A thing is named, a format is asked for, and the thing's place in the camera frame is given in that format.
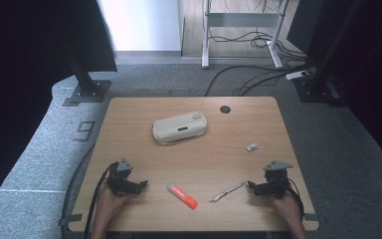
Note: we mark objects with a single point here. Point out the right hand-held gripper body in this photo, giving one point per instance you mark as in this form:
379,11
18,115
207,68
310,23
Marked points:
276,181

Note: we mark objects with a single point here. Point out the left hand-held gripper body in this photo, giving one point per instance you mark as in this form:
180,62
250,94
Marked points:
121,179

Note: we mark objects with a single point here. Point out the silver pen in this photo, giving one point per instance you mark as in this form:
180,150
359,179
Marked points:
228,191

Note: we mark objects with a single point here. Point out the small white eraser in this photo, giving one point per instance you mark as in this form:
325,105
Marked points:
252,147

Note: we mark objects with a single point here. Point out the beige pencil case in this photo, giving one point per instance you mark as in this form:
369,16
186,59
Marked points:
179,127

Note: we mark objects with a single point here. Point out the person's left hand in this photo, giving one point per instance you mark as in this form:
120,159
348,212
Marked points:
107,203

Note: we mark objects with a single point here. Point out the person's right hand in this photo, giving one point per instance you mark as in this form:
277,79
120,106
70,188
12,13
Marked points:
286,207

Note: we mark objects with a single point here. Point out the orange highlighter marker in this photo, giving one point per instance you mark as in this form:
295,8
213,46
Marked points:
182,195

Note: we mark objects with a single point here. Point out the grey tape strip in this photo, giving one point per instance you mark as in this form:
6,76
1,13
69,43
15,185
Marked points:
311,217
70,219

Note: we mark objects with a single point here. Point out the round black table grommet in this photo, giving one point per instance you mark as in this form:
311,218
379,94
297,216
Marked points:
225,109

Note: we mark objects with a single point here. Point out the white power strip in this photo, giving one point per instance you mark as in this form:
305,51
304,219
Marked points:
296,75

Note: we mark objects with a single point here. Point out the dark curtain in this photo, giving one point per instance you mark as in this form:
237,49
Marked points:
371,66
39,66

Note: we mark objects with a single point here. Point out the black stand with base plate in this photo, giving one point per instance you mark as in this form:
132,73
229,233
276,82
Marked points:
86,86
318,83

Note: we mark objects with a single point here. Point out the white desk frame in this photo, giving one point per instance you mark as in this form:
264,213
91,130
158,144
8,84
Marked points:
242,23

